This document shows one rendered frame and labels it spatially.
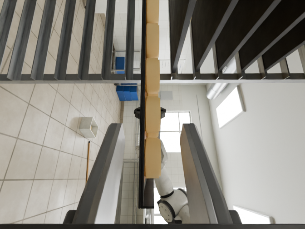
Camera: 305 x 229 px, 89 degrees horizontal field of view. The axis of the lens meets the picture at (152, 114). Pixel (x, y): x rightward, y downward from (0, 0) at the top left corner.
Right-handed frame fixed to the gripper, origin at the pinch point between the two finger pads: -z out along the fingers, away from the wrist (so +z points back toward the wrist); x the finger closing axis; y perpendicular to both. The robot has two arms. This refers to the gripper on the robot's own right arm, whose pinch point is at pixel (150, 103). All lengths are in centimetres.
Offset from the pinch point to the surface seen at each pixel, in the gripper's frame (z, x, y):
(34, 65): -11.7, -45.5, -9.2
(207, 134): 282, 175, -336
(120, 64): 64, -76, -331
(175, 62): -14.2, 9.1, -3.2
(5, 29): -24, -63, -23
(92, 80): -6.6, -22.9, -7.1
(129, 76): -7.8, -8.3, -7.9
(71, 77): -7.3, -31.7, -7.7
